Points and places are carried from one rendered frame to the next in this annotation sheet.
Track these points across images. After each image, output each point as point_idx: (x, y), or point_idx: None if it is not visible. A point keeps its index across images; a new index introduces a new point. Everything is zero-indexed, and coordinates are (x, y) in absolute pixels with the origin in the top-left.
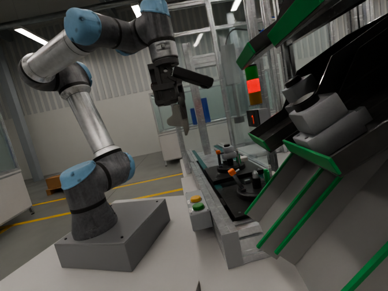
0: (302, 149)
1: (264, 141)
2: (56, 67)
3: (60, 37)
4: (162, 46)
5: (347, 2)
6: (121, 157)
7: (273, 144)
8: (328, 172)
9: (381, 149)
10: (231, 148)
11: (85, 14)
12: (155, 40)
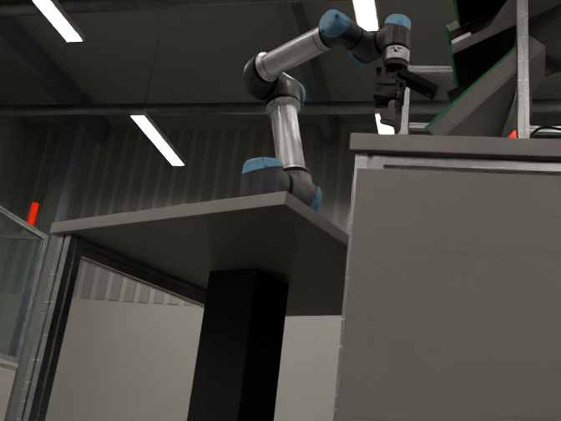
0: (451, 62)
1: (444, 83)
2: (290, 60)
3: (310, 32)
4: (395, 48)
5: None
6: (310, 180)
7: (451, 86)
8: None
9: (472, 43)
10: None
11: (340, 13)
12: (390, 44)
